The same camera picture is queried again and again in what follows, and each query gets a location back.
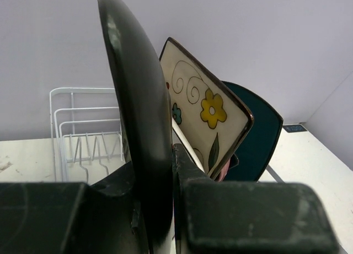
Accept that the cream floral square plate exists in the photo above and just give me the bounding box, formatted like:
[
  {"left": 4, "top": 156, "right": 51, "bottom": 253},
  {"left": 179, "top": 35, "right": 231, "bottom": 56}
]
[{"left": 159, "top": 37, "right": 254, "bottom": 180}]

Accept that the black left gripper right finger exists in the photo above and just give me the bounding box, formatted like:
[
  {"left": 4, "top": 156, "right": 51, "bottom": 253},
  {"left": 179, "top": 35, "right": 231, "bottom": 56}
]
[{"left": 172, "top": 144, "right": 340, "bottom": 253}]

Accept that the white rectangular plate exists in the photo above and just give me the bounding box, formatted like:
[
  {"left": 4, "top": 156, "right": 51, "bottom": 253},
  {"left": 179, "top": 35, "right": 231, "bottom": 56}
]
[{"left": 172, "top": 119, "right": 205, "bottom": 172}]

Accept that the dark blue leaf plate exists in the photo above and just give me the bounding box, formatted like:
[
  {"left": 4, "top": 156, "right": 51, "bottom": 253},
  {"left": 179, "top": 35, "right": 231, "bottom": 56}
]
[{"left": 229, "top": 154, "right": 239, "bottom": 170}]

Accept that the black floral square plate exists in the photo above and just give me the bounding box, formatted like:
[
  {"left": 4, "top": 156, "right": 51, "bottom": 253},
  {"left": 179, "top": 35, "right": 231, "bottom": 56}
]
[{"left": 97, "top": 0, "right": 173, "bottom": 253}]

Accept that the teal leaf-shaped plate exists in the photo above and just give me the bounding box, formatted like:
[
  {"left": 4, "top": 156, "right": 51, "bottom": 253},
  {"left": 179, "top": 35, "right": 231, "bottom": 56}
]
[{"left": 224, "top": 81, "right": 283, "bottom": 181}]

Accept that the black logo label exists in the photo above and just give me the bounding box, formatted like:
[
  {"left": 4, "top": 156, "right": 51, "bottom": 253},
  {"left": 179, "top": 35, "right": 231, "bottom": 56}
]
[{"left": 282, "top": 124, "right": 307, "bottom": 133}]

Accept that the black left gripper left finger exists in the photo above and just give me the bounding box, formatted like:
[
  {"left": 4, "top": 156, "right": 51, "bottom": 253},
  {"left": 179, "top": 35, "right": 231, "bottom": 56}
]
[{"left": 1, "top": 164, "right": 143, "bottom": 253}]

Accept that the pink polka dot plate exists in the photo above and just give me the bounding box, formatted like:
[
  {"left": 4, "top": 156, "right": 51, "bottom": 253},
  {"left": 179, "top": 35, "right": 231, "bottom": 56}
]
[{"left": 216, "top": 159, "right": 231, "bottom": 182}]

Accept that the white wire dish rack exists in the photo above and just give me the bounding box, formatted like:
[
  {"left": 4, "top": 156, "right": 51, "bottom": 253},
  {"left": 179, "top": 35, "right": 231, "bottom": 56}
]
[{"left": 49, "top": 88, "right": 270, "bottom": 184}]

